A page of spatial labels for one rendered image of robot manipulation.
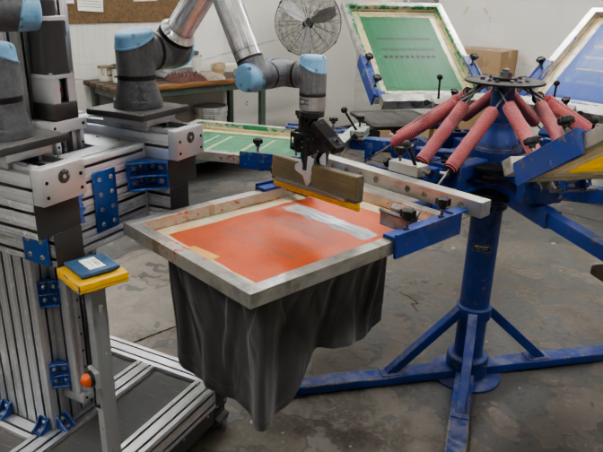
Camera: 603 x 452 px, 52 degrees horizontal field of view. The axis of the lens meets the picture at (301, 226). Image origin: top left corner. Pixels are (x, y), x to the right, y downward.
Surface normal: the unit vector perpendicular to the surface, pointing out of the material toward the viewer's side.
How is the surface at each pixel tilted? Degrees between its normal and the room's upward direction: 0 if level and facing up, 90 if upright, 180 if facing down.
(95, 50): 90
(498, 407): 0
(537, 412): 0
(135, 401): 0
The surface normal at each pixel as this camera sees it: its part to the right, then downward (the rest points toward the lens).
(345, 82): 0.67, 0.28
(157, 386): 0.02, -0.93
